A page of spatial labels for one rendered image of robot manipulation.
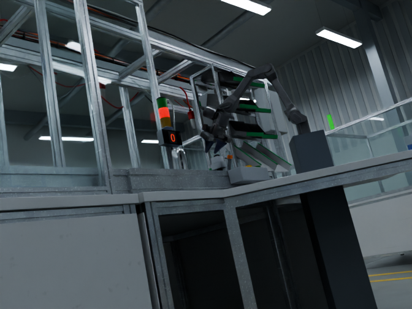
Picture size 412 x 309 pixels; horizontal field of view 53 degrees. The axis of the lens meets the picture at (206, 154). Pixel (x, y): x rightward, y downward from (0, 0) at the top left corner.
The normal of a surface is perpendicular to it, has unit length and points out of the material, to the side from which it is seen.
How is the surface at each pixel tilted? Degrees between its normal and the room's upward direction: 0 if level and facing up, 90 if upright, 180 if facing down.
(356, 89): 90
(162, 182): 90
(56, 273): 90
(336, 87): 90
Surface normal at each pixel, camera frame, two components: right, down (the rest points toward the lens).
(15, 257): 0.74, -0.30
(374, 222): -0.74, 0.00
